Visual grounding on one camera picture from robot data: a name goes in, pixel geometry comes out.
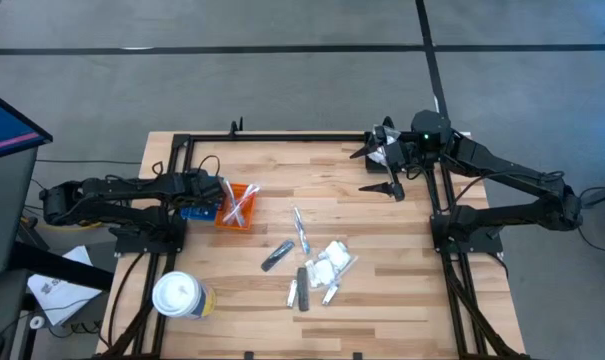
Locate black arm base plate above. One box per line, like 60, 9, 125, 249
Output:
108, 222, 187, 255
430, 213, 505, 255

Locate white paper sheet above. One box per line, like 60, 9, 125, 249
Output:
26, 244, 104, 327

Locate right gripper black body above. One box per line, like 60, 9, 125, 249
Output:
374, 125, 416, 185

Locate white-lidded wipes canister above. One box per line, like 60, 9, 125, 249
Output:
151, 270, 217, 320

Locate black comb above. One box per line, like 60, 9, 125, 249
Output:
296, 266, 310, 313
259, 239, 297, 273

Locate orange plastic basket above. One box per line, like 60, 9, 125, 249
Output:
214, 182, 261, 232

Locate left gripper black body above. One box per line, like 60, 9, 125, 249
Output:
181, 169, 227, 211

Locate black floor cable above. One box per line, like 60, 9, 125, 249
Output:
573, 184, 605, 254
35, 158, 143, 165

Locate yellow cable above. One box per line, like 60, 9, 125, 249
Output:
34, 219, 106, 232

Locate black stand bar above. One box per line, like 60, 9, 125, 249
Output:
6, 242, 116, 292

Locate blue monitor screen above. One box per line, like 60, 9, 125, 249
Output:
0, 84, 54, 164

